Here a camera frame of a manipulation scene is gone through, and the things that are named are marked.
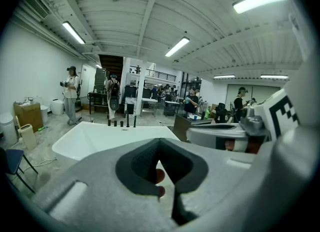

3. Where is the black backpack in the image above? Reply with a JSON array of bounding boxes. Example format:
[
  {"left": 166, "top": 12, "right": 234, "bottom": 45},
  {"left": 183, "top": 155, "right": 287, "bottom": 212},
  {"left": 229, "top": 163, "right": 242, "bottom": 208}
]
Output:
[{"left": 110, "top": 80, "right": 120, "bottom": 98}]

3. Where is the person's right hand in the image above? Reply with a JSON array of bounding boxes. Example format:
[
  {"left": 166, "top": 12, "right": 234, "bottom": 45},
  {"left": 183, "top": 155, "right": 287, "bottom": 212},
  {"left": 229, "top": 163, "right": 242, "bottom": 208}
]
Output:
[{"left": 224, "top": 138, "right": 236, "bottom": 152}]

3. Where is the blue chair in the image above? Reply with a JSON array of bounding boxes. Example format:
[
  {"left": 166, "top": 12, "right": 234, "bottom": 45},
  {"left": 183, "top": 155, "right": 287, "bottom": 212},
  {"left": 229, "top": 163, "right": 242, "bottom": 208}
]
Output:
[{"left": 0, "top": 147, "right": 39, "bottom": 194}]

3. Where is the person's left hand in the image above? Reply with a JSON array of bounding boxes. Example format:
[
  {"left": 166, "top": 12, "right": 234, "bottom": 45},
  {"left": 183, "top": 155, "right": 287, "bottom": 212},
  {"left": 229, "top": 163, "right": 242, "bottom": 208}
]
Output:
[{"left": 153, "top": 168, "right": 166, "bottom": 199}]

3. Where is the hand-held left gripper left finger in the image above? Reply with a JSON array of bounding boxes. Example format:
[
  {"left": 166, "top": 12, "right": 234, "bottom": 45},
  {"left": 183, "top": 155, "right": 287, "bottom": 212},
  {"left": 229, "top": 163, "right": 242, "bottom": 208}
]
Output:
[{"left": 31, "top": 137, "right": 181, "bottom": 232}]

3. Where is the black balcony railing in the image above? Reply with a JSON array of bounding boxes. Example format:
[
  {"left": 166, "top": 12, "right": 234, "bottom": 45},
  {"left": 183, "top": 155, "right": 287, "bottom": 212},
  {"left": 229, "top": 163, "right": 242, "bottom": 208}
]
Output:
[{"left": 129, "top": 65, "right": 177, "bottom": 81}]

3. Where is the white column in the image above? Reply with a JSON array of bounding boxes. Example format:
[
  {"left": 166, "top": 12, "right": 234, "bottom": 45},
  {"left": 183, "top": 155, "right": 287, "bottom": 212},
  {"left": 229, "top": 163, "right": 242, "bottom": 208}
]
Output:
[{"left": 136, "top": 60, "right": 148, "bottom": 118}]

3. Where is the black toilet seat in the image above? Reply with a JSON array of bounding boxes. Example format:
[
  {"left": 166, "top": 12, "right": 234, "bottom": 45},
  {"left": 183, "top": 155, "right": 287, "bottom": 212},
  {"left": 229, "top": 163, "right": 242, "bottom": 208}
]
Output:
[{"left": 109, "top": 96, "right": 120, "bottom": 111}]

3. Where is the dark wooden staircase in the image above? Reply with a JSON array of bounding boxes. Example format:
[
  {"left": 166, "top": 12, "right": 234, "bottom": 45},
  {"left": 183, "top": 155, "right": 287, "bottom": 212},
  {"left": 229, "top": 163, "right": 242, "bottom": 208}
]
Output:
[{"left": 97, "top": 54, "right": 125, "bottom": 76}]

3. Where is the stack of grey crates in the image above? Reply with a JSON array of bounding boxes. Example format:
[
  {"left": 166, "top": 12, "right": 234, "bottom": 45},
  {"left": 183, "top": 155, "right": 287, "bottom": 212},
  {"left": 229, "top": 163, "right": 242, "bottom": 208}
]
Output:
[{"left": 94, "top": 67, "right": 110, "bottom": 93}]

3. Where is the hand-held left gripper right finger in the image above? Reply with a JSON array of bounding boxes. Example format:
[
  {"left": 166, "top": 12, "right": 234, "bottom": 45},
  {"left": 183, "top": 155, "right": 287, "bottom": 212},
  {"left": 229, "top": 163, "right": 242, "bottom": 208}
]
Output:
[{"left": 156, "top": 137, "right": 283, "bottom": 232}]

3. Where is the white floor cable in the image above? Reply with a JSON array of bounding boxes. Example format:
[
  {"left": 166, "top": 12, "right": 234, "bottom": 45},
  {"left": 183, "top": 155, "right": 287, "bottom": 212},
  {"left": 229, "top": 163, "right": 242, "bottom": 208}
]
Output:
[{"left": 29, "top": 158, "right": 58, "bottom": 168}]

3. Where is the white bathtub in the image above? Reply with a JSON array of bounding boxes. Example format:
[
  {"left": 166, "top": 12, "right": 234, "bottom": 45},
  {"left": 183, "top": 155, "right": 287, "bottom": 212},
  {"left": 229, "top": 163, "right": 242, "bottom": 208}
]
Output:
[{"left": 51, "top": 120, "right": 181, "bottom": 161}]

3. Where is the beige trash bin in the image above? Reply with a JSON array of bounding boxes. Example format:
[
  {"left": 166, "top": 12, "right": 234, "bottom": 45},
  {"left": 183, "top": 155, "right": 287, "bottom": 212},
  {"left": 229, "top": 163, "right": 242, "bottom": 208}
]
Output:
[{"left": 15, "top": 115, "right": 38, "bottom": 151}]

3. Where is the dark brown cabinet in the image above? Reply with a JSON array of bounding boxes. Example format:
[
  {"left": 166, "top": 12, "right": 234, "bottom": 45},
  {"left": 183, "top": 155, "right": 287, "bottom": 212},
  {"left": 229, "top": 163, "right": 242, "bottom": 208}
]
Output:
[{"left": 172, "top": 113, "right": 213, "bottom": 143}]

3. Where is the ceiling air vent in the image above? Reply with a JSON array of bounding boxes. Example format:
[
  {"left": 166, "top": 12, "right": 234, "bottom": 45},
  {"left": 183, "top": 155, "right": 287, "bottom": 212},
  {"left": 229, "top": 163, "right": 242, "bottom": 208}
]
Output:
[{"left": 23, "top": 0, "right": 51, "bottom": 20}]

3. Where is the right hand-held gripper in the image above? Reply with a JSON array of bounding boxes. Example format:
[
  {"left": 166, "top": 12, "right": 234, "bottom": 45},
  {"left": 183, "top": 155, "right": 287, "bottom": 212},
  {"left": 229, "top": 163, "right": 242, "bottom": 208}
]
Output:
[{"left": 186, "top": 88, "right": 301, "bottom": 151}]

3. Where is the metal frame table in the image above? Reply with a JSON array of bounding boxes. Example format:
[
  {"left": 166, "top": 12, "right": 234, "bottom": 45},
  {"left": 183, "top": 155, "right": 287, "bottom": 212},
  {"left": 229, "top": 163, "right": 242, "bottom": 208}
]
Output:
[
  {"left": 163, "top": 100, "right": 181, "bottom": 117},
  {"left": 141, "top": 97, "right": 159, "bottom": 118}
]

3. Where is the brown cardboard box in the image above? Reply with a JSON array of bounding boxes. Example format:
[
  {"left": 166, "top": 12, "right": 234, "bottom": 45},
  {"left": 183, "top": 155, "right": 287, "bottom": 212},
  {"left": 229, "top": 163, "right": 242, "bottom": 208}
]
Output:
[{"left": 13, "top": 102, "right": 44, "bottom": 133}]

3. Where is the black frame table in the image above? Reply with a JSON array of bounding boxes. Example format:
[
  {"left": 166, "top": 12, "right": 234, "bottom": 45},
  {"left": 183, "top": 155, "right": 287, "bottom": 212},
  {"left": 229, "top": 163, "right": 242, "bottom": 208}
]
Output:
[{"left": 87, "top": 91, "right": 111, "bottom": 115}]

